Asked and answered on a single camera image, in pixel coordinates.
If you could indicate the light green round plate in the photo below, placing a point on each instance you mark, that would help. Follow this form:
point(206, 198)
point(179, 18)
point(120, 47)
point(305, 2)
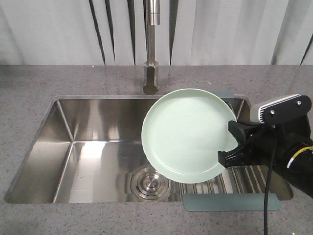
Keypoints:
point(154, 137)

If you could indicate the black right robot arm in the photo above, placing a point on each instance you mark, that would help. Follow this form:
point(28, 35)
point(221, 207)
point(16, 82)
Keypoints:
point(302, 180)

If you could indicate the stainless steel faucet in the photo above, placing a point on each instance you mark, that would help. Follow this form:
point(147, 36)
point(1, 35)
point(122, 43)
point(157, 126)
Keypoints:
point(152, 18)

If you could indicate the roll-up steel drying rack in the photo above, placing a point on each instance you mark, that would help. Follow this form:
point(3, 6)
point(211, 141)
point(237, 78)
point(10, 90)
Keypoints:
point(232, 200)

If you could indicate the round steel sink drain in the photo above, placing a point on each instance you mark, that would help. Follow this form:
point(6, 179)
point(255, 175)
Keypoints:
point(147, 184)

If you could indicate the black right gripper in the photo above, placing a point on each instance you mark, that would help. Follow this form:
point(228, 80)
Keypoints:
point(286, 146)

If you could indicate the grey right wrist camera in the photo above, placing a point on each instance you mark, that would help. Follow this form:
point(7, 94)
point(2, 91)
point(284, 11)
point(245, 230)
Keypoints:
point(280, 109)

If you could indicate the white pleated curtain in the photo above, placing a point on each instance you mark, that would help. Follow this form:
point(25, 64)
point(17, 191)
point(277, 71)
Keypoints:
point(191, 32)

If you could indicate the stainless steel sink basin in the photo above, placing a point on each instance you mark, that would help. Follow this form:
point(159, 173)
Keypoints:
point(85, 147)

